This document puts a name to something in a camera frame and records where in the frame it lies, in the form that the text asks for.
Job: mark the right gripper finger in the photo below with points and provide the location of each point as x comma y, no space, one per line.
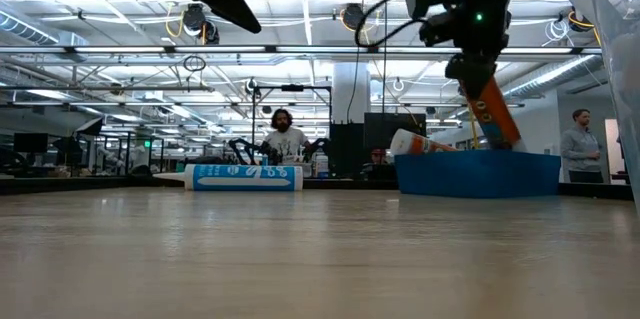
472,71

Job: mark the orange white sealant tube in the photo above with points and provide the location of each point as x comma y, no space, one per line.
495,114
415,143

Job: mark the blue white silicone tube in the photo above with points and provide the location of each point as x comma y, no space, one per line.
240,179

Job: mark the black background robot arm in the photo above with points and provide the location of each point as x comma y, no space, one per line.
317,146
242,146

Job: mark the large black monitor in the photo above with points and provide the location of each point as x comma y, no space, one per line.
395,131

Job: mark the blue plastic bin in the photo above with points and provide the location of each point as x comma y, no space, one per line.
475,176

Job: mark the person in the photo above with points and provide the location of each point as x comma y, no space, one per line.
287,141
580,149
380,155

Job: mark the clear plastic bin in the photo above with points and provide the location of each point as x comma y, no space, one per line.
625,84

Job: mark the small black monitor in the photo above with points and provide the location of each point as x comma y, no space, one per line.
30,142

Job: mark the silver ventilation duct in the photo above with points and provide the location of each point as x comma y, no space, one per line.
550,76

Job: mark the black background stand frame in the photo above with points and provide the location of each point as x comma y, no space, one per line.
292,87

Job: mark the black aluminium table frame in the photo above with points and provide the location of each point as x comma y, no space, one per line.
75,185

